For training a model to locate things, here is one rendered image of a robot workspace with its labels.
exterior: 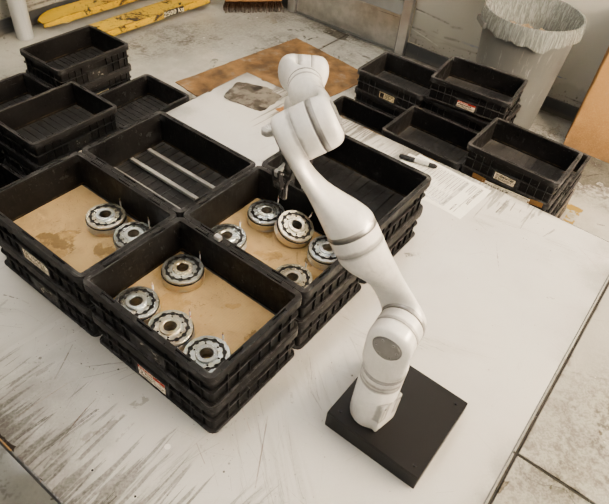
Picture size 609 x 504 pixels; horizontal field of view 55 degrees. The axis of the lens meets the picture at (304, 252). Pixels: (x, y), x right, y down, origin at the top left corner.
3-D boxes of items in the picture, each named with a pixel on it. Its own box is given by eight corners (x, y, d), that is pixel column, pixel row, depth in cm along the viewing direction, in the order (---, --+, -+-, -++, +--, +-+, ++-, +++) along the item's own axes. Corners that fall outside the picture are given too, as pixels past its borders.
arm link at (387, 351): (414, 347, 104) (394, 398, 116) (434, 313, 110) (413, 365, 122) (368, 322, 107) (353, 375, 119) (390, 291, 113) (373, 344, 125)
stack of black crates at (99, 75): (103, 104, 325) (89, 24, 293) (140, 125, 313) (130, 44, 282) (40, 132, 301) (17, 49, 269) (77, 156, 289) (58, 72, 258)
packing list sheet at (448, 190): (493, 189, 204) (494, 188, 203) (464, 221, 190) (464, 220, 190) (412, 150, 217) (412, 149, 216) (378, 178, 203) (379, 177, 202)
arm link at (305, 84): (318, 53, 112) (278, 73, 113) (329, 100, 89) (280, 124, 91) (337, 95, 116) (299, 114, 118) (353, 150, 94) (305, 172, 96)
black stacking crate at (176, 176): (256, 196, 173) (257, 165, 165) (182, 248, 155) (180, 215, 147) (163, 143, 189) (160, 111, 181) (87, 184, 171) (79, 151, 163)
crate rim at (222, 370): (304, 302, 133) (305, 295, 131) (211, 389, 115) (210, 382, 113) (180, 221, 149) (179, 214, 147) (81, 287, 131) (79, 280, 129)
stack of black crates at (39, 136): (90, 164, 285) (72, 80, 254) (132, 191, 273) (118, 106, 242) (15, 203, 261) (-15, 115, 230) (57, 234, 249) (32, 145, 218)
